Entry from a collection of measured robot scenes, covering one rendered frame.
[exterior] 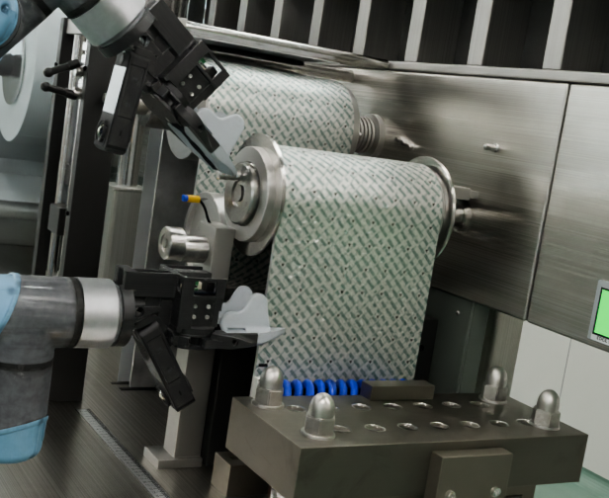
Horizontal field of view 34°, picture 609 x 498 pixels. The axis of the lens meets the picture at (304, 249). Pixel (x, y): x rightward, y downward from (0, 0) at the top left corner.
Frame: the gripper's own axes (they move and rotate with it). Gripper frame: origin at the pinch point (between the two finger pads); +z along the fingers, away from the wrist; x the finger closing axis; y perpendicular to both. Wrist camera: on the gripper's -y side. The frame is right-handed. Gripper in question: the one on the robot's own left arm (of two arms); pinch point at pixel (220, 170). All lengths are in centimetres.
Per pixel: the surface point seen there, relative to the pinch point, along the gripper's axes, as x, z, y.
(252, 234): -3.8, 6.9, -3.2
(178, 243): 1.2, 3.1, -9.5
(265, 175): -4.9, 2.4, 2.4
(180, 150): 24.5, 3.6, 3.3
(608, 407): 169, 267, 99
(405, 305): -6.6, 28.3, 5.0
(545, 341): 211, 257, 112
